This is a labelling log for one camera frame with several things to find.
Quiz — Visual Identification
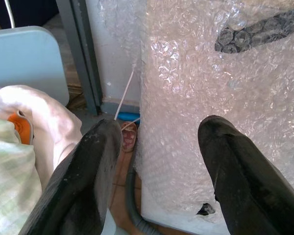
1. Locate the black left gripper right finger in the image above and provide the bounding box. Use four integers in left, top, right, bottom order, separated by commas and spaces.
197, 115, 294, 235

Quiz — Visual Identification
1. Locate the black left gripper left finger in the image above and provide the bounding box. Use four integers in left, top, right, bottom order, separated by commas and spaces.
19, 118, 123, 235

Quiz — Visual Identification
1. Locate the bubble-wrapped white washing machine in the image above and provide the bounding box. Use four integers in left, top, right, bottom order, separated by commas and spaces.
133, 0, 294, 235

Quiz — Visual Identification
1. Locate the cream white garment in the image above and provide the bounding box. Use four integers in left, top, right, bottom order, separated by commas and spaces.
0, 84, 83, 191

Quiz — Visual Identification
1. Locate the green checked cloth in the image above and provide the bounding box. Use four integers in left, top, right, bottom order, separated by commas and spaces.
0, 117, 43, 235

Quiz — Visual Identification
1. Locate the red patterned slipper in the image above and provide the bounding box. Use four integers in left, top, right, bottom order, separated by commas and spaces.
120, 122, 138, 153

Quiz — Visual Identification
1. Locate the orange garment patch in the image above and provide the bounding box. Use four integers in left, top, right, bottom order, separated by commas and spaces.
7, 113, 32, 145

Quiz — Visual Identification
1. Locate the blue plastic object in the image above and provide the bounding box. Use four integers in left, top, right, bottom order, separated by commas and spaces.
117, 112, 141, 121

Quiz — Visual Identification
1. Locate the grey corrugated drain hose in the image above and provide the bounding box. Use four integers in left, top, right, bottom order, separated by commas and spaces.
125, 156, 162, 235

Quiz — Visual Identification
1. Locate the white power cord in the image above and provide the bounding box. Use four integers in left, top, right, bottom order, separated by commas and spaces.
114, 62, 142, 130

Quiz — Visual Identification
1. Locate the grey metal door frame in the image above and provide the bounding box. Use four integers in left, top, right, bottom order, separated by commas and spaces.
55, 0, 103, 116

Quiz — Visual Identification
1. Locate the white cable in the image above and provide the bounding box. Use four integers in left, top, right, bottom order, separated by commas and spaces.
4, 0, 16, 29

